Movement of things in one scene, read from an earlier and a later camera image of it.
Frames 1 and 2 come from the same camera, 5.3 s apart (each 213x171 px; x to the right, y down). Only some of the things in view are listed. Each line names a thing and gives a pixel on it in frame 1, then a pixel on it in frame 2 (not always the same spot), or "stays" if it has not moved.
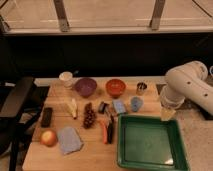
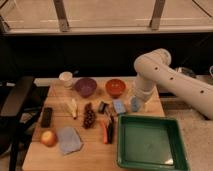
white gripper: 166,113 -> 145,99
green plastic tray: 149,143 stays
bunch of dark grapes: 89,116 stays
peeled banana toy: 72,108 stays
